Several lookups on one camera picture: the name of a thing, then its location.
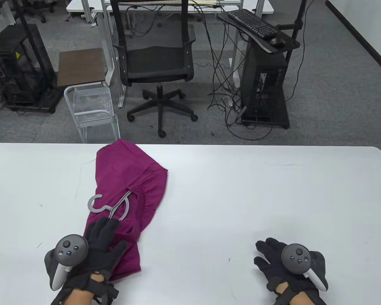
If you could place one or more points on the black equipment rack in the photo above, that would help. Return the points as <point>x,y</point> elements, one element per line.
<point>16,73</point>

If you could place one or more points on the white power adapter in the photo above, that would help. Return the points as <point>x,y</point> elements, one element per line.
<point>227,101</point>

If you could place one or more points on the person's left forearm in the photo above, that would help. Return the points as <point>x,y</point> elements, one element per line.
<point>77,297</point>

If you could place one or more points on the black computer stand with tray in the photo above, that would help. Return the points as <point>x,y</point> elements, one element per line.
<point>289,43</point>

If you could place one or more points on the black keyboard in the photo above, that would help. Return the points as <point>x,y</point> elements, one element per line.
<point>252,23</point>

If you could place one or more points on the grey left hand controller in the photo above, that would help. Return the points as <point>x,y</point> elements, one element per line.
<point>70,249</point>

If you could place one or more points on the person's right hand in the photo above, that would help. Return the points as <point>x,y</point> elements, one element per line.
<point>271,267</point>

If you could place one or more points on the pale yellow strip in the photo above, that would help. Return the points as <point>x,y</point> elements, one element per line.
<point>206,2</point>

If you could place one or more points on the black mesh office chair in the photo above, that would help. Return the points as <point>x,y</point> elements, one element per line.
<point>155,60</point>

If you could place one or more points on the black slanted pole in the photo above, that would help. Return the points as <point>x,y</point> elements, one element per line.
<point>35,44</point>

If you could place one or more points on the grey hand controller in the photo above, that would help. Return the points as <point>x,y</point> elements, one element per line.
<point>297,257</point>
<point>70,249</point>

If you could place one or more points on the brown top side table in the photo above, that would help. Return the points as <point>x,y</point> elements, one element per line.
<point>81,66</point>

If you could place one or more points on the grey right hand controller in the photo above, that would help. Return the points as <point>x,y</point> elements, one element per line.
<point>297,257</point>

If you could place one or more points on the black computer tower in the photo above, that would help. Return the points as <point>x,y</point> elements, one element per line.
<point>266,85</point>

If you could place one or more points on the black office chair with wheels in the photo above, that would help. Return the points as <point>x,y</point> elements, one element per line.
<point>38,8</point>

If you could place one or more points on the black computer mouse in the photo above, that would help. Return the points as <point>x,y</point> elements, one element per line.
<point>277,41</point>

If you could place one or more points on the person's left hand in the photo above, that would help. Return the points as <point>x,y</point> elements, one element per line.
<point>101,244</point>

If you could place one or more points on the gray plastic hanger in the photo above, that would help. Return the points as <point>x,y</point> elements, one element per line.
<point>96,209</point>

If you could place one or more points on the magenta shorts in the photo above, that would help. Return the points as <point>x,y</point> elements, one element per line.
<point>123,171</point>

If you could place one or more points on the person's right forearm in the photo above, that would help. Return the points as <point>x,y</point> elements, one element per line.
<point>301,300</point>

